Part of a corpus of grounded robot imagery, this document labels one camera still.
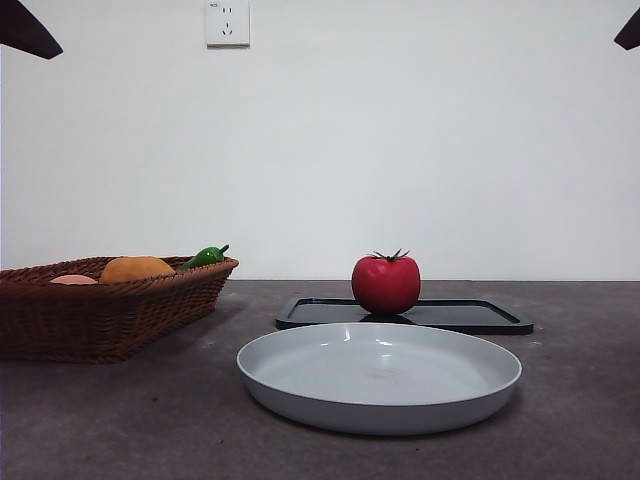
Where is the brown wicker basket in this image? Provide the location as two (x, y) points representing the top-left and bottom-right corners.
(0, 255), (239, 365)

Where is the green chili pepper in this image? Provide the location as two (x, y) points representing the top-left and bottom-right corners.
(175, 243), (230, 272)

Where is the white wall socket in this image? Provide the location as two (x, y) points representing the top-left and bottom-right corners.
(205, 0), (251, 49)

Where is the pale pink vegetable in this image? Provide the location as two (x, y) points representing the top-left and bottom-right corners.
(48, 273), (99, 286)

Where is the grey round plate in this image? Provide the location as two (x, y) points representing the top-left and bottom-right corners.
(235, 321), (523, 436)

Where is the black flat tray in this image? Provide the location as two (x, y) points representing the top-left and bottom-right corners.
(274, 296), (534, 336)

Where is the orange round fruit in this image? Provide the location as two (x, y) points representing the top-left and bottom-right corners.
(99, 255), (176, 285)

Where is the red tomato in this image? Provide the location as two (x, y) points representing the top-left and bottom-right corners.
(351, 248), (422, 316)

